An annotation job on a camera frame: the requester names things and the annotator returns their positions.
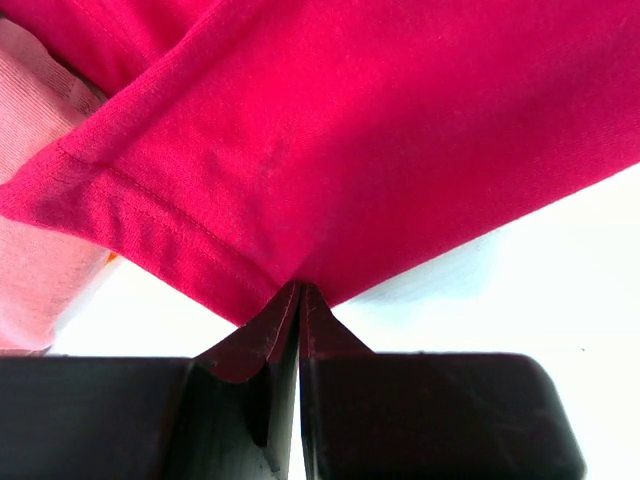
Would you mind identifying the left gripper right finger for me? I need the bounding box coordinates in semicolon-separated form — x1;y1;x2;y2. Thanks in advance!
298;282;589;480

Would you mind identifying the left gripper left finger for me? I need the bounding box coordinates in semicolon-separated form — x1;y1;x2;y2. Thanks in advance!
0;280;301;480

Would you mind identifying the pink folded t-shirt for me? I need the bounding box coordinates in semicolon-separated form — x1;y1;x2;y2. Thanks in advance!
1;1;110;355

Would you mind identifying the red t-shirt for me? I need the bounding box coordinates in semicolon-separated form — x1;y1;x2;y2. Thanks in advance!
0;0;640;329

